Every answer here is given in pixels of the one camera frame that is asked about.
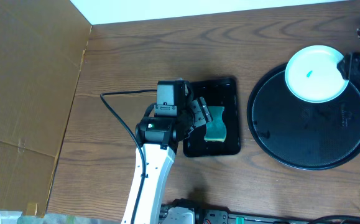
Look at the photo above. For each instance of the mint green plate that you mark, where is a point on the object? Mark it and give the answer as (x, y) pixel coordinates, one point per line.
(312, 74)

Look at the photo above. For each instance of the green yellow sponge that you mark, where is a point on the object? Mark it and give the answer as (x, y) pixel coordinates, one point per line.
(216, 129)

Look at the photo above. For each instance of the brown cardboard panel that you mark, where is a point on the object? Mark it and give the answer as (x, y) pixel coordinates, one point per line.
(42, 44)

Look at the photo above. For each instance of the black rectangular water tray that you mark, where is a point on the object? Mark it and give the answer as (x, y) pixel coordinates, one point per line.
(221, 92)

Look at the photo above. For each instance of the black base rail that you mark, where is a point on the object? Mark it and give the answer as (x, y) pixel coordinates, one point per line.
(188, 211)

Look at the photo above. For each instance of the round black serving tray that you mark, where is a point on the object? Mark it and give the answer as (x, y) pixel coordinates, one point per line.
(303, 135)

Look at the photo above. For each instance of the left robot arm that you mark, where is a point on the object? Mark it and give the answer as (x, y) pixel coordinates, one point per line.
(165, 123)

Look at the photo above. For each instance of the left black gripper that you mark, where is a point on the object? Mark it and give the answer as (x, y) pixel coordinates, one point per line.
(199, 112)

